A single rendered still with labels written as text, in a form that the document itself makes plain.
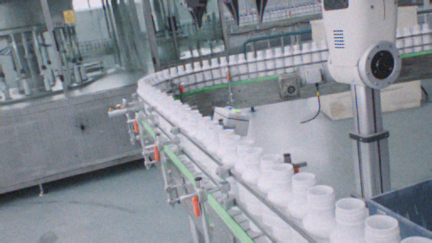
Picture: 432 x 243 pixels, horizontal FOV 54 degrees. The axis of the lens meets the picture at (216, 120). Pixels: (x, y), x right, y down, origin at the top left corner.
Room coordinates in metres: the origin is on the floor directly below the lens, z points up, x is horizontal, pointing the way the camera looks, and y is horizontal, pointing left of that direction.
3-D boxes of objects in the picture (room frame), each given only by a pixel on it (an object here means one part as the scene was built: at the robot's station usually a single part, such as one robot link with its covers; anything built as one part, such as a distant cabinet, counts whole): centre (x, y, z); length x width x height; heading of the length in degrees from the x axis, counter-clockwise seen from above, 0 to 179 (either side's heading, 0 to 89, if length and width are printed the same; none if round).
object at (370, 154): (1.48, -0.54, 0.74); 0.11 x 0.11 x 0.40; 16
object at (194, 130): (1.19, 0.06, 1.08); 0.06 x 0.06 x 0.17
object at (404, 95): (5.26, -1.93, 0.59); 1.10 x 0.62 x 1.18; 88
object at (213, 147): (1.02, 0.01, 1.08); 0.06 x 0.06 x 0.17
